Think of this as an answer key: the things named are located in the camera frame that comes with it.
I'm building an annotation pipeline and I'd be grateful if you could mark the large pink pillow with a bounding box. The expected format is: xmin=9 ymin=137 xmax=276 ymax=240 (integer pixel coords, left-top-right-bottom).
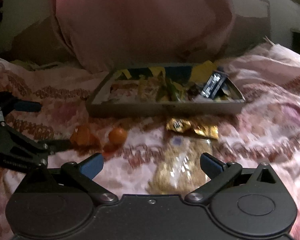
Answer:
xmin=51 ymin=0 xmax=236 ymax=73

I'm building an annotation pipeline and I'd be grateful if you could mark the green snack stick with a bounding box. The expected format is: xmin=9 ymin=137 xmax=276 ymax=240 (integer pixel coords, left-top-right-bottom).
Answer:
xmin=166 ymin=79 xmax=181 ymax=101

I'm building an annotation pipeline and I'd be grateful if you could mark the dark blue sachet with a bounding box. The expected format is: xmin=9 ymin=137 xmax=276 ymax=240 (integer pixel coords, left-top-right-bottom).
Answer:
xmin=200 ymin=71 xmax=228 ymax=100

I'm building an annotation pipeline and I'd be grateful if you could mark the gold foil snack wrapper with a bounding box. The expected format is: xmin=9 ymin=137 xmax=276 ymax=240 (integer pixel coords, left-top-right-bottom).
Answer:
xmin=166 ymin=118 xmax=219 ymax=140

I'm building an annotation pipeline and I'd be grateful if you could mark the orange tangerine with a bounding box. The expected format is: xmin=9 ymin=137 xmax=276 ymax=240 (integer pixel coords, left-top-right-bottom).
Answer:
xmin=108 ymin=127 xmax=128 ymax=145
xmin=70 ymin=125 xmax=95 ymax=148

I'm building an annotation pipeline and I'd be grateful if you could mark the grey tray yellow lining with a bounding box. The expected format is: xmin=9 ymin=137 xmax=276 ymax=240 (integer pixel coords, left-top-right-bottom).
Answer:
xmin=86 ymin=61 xmax=245 ymax=118

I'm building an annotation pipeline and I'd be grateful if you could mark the white noodle food pouch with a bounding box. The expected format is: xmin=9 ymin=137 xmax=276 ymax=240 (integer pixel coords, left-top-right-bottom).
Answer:
xmin=108 ymin=80 xmax=139 ymax=103

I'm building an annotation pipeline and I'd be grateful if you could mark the clear nut snack packet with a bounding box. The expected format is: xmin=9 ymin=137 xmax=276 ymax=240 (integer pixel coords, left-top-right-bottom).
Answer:
xmin=138 ymin=77 xmax=165 ymax=102

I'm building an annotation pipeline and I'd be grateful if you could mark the brown headboard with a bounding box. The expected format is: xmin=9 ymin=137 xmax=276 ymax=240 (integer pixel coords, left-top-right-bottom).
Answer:
xmin=10 ymin=16 xmax=75 ymax=66

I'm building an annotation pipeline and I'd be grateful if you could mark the puffed rice cake packet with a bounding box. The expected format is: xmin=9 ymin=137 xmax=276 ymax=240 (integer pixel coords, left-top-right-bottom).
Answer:
xmin=147 ymin=136 xmax=212 ymax=196

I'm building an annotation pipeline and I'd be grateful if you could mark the floral pink bedsheet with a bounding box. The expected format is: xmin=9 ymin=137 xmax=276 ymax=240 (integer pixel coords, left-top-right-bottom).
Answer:
xmin=0 ymin=43 xmax=300 ymax=239

